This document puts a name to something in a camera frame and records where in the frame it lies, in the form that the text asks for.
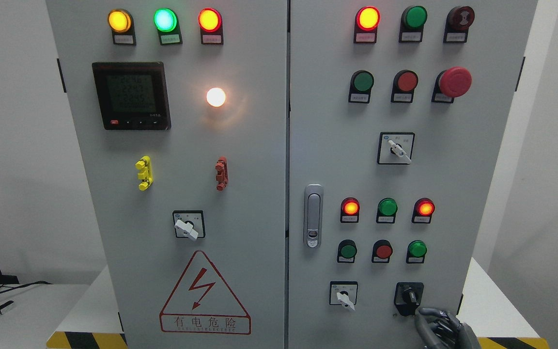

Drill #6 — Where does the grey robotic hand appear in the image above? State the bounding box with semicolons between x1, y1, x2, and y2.
415;307;482;349

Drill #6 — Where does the black rotary knob switch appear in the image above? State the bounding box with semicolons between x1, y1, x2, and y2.
394;282;424;317

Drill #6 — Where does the green indicator lower right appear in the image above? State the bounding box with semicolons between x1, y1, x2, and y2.
406;240;428;264

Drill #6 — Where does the red push button lower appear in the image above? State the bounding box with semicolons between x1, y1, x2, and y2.
371;240;393;264

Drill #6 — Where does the red push button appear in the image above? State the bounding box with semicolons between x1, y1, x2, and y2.
371;240;393;264
390;69;419;103

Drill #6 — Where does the red indicator middle right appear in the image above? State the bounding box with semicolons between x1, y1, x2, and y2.
412;197;435;224

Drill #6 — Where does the green push button lower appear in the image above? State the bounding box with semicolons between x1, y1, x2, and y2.
337;240;358;263

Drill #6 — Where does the green push button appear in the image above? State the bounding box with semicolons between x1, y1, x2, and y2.
337;240;358;263
348;69;374;104

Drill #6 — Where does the green indicator middle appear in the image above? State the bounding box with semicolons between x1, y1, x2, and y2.
376;197;398;224

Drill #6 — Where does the red lit indicator middle left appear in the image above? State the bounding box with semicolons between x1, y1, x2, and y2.
340;197;359;223

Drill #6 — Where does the red lit indicator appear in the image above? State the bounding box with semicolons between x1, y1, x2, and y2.
340;197;359;223
354;6;381;44

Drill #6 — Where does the grey right cabinet door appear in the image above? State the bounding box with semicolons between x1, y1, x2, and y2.
288;0;538;349

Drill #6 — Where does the grey cabinet door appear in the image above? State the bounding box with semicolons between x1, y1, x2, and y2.
288;0;538;349
46;0;287;349

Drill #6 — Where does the red triangle warning sticker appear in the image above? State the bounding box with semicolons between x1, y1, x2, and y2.
160;250;251;335

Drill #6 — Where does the red emergency stop button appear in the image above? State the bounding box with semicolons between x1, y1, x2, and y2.
431;66;472;104

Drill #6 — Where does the red push button upper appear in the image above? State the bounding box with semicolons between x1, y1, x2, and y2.
390;69;419;103

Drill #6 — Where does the green push button upper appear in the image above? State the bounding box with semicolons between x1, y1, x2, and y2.
348;69;374;104

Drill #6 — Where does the red terminal connector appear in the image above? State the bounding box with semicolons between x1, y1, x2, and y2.
215;156;229;191

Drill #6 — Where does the dark red buzzer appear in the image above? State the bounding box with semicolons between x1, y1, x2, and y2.
443;6;475;44

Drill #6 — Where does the green indicator top right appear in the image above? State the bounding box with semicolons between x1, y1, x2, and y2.
398;6;428;43

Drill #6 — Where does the red lit indicator top right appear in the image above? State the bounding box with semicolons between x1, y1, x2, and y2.
354;6;381;44

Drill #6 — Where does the white glowing lamp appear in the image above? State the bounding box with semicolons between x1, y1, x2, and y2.
206;87;226;108

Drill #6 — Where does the yellow terminal connector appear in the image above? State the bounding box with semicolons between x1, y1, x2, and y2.
135;156;154;191

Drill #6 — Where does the grey left cabinet door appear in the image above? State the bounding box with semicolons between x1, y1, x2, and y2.
46;0;287;349

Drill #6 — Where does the white platform with hazard stripes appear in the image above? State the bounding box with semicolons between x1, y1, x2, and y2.
46;260;549;349

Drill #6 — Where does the red-orange indicator light left door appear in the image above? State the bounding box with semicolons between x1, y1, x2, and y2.
199;7;224;46

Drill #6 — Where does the black digital power meter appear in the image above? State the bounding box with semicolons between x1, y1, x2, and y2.
92;62;172;130

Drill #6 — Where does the green lit indicator light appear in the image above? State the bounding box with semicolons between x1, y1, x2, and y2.
153;7;182;46

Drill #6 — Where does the small white usb dongle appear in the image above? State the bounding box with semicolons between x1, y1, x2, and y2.
0;300;16;315

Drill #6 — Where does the yellow indicator light top left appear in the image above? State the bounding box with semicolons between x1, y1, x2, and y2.
107;9;137;46

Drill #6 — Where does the white selector switch lower right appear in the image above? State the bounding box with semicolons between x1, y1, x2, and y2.
328;281;358;312

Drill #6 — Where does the white selector switch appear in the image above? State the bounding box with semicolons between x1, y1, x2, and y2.
377;132;416;165
328;281;358;312

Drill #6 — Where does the silver door handle lock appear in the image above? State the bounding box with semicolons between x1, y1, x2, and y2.
303;184;324;248

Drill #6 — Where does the white selector switch upper right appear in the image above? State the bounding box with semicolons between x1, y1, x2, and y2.
377;132;416;165

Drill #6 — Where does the white selector switch left door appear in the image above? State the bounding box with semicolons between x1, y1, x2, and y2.
172;210;206;241

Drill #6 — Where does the black cable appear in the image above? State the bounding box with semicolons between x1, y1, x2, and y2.
0;280;53;304

